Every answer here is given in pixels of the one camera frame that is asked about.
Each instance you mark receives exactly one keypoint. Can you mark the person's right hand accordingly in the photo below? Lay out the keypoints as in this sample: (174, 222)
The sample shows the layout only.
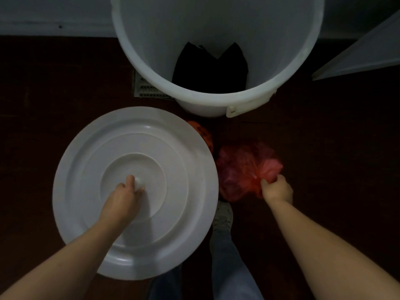
(278, 192)

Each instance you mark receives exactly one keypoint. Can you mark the person's left hand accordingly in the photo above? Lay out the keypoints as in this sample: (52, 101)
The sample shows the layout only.
(122, 199)

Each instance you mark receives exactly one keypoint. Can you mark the person's right thumb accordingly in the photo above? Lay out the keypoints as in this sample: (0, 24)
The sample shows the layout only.
(265, 184)

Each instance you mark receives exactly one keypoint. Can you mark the person's left thumb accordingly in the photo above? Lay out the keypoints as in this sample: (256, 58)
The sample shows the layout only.
(139, 190)

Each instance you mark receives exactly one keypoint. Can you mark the red plastic bag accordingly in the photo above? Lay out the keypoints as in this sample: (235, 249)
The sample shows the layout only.
(240, 168)

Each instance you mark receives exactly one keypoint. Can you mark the round white bucket lid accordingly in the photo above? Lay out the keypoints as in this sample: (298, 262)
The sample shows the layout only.
(175, 159)

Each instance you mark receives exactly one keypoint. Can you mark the person's right forearm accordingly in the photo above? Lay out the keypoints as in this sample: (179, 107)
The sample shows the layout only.
(325, 249)

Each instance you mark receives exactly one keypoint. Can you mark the person's left forearm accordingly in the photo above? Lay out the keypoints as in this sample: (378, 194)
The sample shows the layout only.
(59, 265)

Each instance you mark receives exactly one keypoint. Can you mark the person's grey shoe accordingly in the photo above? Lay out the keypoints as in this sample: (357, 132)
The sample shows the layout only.
(222, 217)

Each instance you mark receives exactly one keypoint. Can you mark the orange plastic object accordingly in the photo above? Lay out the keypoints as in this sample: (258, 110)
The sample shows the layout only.
(203, 135)

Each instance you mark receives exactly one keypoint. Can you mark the person's blue jeans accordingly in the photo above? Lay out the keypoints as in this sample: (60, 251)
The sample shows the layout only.
(231, 271)

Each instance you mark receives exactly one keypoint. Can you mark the metal floor drain grate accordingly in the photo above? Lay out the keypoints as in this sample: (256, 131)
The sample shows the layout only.
(143, 89)

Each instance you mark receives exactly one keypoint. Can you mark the black bag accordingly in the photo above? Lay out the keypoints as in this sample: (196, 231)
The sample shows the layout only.
(209, 71)

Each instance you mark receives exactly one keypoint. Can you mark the large white plastic bucket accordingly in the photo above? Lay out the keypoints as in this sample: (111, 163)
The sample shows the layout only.
(150, 34)

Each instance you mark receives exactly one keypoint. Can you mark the white door panel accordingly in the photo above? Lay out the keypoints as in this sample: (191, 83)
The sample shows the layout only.
(368, 49)

